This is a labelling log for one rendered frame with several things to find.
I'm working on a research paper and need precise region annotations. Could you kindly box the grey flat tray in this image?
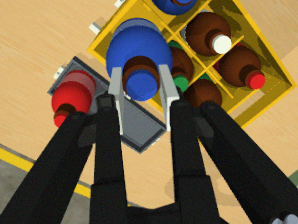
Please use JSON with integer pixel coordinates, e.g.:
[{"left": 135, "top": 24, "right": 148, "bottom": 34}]
[{"left": 47, "top": 56, "right": 167, "bottom": 154}]

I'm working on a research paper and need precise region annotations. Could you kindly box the brown bottle with green cap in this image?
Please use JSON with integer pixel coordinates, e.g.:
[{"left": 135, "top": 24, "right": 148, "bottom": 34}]
[
  {"left": 183, "top": 72, "right": 222, "bottom": 107},
  {"left": 168, "top": 39, "right": 194, "bottom": 92}
]

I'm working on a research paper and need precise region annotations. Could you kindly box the brown bottle with red cap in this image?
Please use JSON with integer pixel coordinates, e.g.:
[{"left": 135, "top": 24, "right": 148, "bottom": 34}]
[{"left": 212, "top": 42, "right": 265, "bottom": 89}]

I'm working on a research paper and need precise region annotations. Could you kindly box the brown bottle with white cap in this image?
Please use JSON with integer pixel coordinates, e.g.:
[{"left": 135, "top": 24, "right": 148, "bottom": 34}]
[{"left": 179, "top": 9, "right": 232, "bottom": 57}]

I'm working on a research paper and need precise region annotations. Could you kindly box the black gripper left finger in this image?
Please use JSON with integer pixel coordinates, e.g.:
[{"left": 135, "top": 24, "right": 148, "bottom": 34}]
[{"left": 0, "top": 67, "right": 128, "bottom": 224}]

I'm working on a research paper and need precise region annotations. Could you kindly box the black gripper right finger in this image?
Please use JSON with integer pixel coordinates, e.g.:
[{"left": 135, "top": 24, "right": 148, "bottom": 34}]
[{"left": 158, "top": 64, "right": 298, "bottom": 224}]

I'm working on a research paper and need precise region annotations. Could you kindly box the blue bottle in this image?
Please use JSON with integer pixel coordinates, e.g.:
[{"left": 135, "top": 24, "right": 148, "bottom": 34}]
[
  {"left": 105, "top": 18, "right": 173, "bottom": 102},
  {"left": 151, "top": 0, "right": 197, "bottom": 16}
]

